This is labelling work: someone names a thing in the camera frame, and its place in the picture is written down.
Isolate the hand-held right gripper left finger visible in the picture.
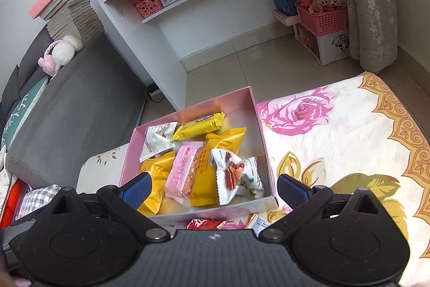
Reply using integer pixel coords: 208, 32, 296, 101
44, 172, 169, 243

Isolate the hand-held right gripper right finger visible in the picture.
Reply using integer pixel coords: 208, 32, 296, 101
258, 173, 390, 242

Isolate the plain yellow snack packet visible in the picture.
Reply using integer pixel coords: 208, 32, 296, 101
138, 152, 176, 216

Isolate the white green-leaf snack packet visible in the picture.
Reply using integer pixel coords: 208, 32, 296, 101
240, 157, 266, 198

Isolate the orange white snack packet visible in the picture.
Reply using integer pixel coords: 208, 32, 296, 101
245, 213, 271, 235

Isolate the pink snack packet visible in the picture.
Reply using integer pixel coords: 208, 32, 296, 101
164, 142, 206, 206

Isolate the white nut snack packet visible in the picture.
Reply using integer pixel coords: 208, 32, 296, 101
139, 122, 178, 162

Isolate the white pecan snack packet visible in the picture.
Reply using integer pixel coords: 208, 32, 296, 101
210, 148, 259, 206

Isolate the red candy packet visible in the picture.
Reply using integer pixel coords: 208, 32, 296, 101
186, 217, 229, 232

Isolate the large yellow snack packet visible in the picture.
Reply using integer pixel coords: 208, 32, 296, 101
190, 127, 247, 208

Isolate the yellow bar packet dark label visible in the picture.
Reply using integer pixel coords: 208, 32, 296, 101
171, 112, 225, 141

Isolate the pink cardboard box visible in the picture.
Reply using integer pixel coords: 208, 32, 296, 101
119, 86, 279, 230

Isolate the grey checked cloth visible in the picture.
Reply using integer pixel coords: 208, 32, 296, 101
15, 184, 61, 220

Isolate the grey sofa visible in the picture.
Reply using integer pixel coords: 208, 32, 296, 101
0, 26, 148, 188

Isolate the red cloth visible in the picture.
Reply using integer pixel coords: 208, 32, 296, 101
0, 179, 26, 229

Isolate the teal patterned cushion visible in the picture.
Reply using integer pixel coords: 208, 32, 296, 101
0, 75, 49, 148

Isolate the white ornate storage box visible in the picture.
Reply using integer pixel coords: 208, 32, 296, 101
294, 21, 352, 66

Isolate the white shelf desk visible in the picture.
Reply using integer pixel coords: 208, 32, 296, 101
76, 0, 333, 111

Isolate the white pink plush rabbit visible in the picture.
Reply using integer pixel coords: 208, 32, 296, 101
38, 35, 83, 76

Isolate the dark grey cushion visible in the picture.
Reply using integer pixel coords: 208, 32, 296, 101
0, 64, 21, 113

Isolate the large pink basket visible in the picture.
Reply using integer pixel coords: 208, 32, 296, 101
295, 1, 349, 37

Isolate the pink edged white board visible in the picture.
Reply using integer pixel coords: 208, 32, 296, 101
273, 9, 299, 27

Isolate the stack of books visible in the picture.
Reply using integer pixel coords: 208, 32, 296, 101
28, 0, 105, 40

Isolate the pink perforated basket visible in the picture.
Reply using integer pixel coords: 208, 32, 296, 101
128, 0, 164, 19

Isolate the orange toy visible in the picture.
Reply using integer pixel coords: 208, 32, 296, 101
297, 0, 331, 13

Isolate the blue storage box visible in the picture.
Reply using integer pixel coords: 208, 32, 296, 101
271, 0, 303, 16

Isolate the lace curtain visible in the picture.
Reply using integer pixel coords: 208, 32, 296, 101
338, 0, 400, 74

